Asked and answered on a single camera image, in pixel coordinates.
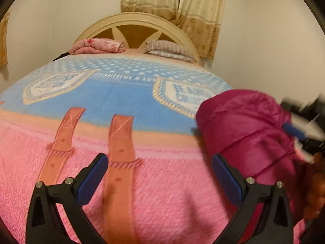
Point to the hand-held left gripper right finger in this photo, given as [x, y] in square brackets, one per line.
[226, 180]

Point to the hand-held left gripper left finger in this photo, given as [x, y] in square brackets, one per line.
[92, 179]

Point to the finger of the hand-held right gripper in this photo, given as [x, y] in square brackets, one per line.
[289, 106]
[292, 130]

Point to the magenta quilted puffer jacket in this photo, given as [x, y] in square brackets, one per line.
[243, 132]

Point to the person's right hand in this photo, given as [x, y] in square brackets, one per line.
[316, 185]

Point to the pink and blue printed blanket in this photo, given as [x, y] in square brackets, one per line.
[114, 94]

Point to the beige patterned curtain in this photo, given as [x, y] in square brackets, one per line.
[149, 0]
[203, 17]
[3, 40]

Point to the folded pink floral quilt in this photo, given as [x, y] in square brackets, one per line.
[99, 45]

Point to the striped pillow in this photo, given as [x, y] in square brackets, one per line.
[166, 48]

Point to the cream wooden headboard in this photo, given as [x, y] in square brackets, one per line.
[142, 17]

